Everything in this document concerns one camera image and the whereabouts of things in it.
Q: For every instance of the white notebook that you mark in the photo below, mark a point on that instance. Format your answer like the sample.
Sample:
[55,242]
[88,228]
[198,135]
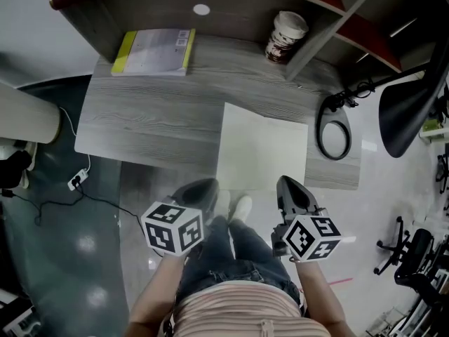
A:
[261,153]

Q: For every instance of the person's striped pink shirt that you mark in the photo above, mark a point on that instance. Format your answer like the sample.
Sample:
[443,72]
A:
[242,311]

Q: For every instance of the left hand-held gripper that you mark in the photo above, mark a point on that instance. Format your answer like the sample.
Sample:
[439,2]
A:
[173,228]

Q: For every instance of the red floor tape strip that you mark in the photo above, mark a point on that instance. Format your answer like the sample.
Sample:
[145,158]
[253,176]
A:
[339,280]

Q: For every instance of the person's left forearm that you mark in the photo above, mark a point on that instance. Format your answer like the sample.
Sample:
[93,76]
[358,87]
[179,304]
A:
[154,293]

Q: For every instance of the white power strip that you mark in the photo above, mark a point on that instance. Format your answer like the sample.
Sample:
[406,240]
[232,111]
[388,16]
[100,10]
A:
[77,180]

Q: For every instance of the person's blue jeans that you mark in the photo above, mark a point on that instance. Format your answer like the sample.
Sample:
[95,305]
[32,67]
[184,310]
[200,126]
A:
[238,262]

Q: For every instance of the person's right forearm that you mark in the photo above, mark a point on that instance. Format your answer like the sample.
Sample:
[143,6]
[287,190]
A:
[321,293]

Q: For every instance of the stack of paper cups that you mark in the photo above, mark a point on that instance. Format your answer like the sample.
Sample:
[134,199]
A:
[286,35]

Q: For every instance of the person's right white shoe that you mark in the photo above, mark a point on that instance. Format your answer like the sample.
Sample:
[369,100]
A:
[242,207]

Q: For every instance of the yellow and grey book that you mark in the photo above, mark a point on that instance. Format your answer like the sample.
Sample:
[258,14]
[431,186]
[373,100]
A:
[154,53]

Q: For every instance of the black wheeled office chair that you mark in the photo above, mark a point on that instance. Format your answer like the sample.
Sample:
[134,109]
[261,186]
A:
[419,255]

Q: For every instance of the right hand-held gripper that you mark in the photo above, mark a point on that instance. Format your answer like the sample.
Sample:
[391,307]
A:
[308,237]

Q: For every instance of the beige round column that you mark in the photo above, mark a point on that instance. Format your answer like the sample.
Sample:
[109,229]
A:
[26,112]

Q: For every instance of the grey wooden desk shelf unit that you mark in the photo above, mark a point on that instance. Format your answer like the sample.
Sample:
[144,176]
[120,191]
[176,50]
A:
[238,16]

